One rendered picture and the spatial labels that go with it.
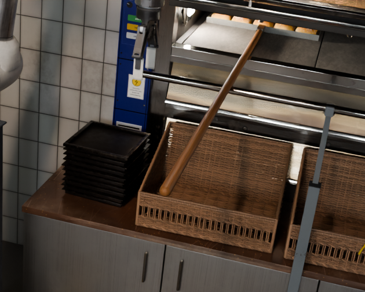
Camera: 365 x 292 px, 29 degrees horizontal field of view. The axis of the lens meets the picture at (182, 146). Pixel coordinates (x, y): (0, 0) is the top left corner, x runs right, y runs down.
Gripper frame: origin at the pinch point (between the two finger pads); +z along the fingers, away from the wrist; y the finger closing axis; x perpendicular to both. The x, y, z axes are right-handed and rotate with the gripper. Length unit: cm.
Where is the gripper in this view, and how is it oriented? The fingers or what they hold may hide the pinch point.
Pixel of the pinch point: (143, 70)
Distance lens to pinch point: 222.8
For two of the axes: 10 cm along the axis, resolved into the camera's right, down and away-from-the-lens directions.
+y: -2.4, 3.5, -9.1
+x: 9.7, 1.8, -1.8
